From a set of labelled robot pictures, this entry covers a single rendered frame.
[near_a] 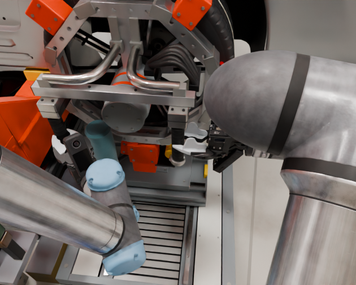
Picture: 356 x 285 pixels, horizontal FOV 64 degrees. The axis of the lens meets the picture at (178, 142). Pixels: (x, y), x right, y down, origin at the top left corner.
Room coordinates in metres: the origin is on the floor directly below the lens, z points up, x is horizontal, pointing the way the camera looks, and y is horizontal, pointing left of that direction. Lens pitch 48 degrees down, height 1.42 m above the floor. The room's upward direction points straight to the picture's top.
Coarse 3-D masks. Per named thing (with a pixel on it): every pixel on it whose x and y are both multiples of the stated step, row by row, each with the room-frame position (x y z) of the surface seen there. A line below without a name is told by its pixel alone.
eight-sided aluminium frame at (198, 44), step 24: (96, 0) 0.77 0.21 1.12; (120, 0) 0.77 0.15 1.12; (144, 0) 0.79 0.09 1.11; (168, 0) 0.79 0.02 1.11; (72, 24) 0.77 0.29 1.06; (168, 24) 0.74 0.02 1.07; (48, 48) 0.78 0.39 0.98; (192, 48) 0.74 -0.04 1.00; (192, 120) 0.74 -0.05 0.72; (168, 144) 0.74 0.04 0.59
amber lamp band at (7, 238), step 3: (6, 231) 0.37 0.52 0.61; (6, 234) 0.37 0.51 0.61; (9, 234) 0.37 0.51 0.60; (3, 237) 0.35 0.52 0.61; (6, 237) 0.36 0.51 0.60; (9, 237) 0.36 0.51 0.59; (3, 240) 0.35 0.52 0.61; (6, 240) 0.35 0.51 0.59; (9, 240) 0.36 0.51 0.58; (0, 243) 0.34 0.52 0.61; (3, 243) 0.34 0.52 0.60; (6, 243) 0.35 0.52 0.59; (0, 246) 0.34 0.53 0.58; (3, 246) 0.34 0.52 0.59; (6, 246) 0.34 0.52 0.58
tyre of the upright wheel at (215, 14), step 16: (64, 0) 0.86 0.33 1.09; (176, 0) 0.82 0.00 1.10; (224, 0) 1.01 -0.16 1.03; (208, 16) 0.81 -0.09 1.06; (224, 16) 0.88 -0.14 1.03; (48, 32) 0.87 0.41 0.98; (208, 32) 0.81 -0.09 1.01; (224, 32) 0.81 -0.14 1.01; (64, 48) 0.87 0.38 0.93; (224, 48) 0.81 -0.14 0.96
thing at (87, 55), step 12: (84, 24) 1.00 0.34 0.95; (144, 24) 0.86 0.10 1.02; (84, 36) 0.88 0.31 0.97; (144, 36) 0.88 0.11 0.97; (72, 48) 0.89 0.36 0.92; (84, 48) 1.00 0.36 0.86; (96, 48) 0.88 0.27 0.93; (108, 48) 0.87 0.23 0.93; (144, 48) 0.86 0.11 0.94; (72, 60) 0.88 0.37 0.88; (84, 60) 0.97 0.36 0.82; (96, 60) 1.05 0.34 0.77; (120, 60) 0.87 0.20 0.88; (72, 72) 0.87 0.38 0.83; (84, 72) 0.88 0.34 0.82; (108, 72) 1.06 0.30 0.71; (156, 72) 0.90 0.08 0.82; (168, 72) 0.85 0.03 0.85; (180, 72) 0.84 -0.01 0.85; (204, 72) 0.84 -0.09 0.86; (108, 84) 0.99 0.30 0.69; (156, 108) 0.92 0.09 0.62; (192, 108) 0.82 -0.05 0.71; (156, 120) 0.85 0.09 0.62
